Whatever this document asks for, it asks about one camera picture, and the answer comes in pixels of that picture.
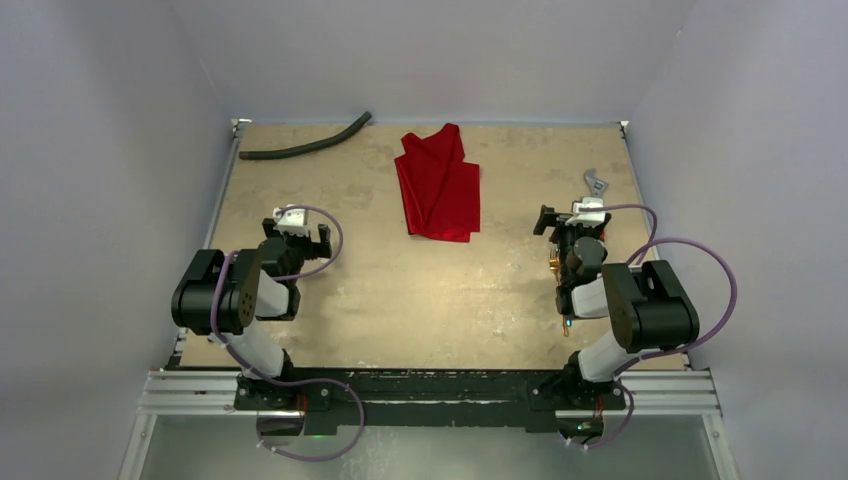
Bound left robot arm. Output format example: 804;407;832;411
171;211;334;409

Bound black corrugated hose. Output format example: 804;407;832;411
239;111;373;162

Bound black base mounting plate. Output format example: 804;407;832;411
234;366;626;435

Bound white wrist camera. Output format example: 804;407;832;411
272;205;310;237
566;197;606;227

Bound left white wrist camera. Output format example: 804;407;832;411
272;205;310;237

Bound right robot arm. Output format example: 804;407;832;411
533;200;700;407

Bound adjustable wrench orange handle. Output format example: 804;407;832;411
584;168;609;198

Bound red cloth napkin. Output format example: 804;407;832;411
394;123;481;243

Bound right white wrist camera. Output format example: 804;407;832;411
566;197;606;227

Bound gold fork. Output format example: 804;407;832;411
549;255;570;337

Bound aluminium frame rail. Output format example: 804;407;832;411
135;119;723;419

